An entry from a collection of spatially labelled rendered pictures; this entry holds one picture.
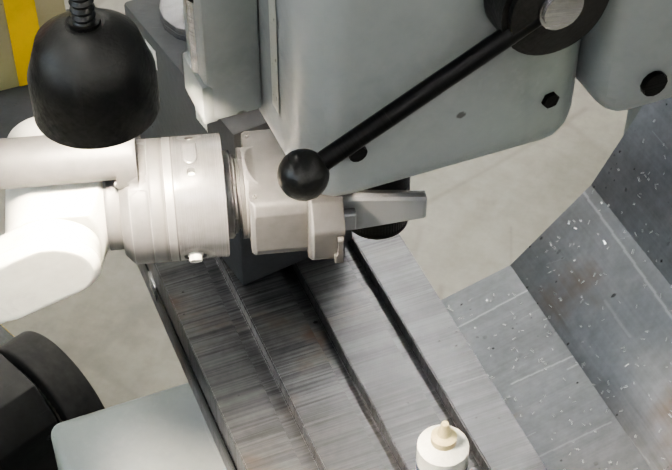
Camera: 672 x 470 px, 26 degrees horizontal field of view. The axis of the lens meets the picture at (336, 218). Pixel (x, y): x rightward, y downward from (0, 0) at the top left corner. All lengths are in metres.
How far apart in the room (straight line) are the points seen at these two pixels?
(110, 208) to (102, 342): 1.60
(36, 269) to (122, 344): 1.59
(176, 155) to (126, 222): 0.06
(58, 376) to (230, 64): 0.93
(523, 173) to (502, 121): 1.98
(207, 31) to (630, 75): 0.26
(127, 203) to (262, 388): 0.33
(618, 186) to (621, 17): 0.53
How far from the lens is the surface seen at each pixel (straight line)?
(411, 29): 0.83
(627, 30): 0.89
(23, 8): 2.98
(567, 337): 1.39
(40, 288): 1.02
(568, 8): 0.83
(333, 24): 0.81
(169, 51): 1.32
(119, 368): 2.55
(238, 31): 0.89
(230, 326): 1.32
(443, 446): 1.12
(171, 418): 1.36
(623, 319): 1.36
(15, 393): 1.74
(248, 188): 1.00
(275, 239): 1.01
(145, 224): 0.99
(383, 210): 1.02
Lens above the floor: 1.94
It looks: 44 degrees down
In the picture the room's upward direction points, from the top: straight up
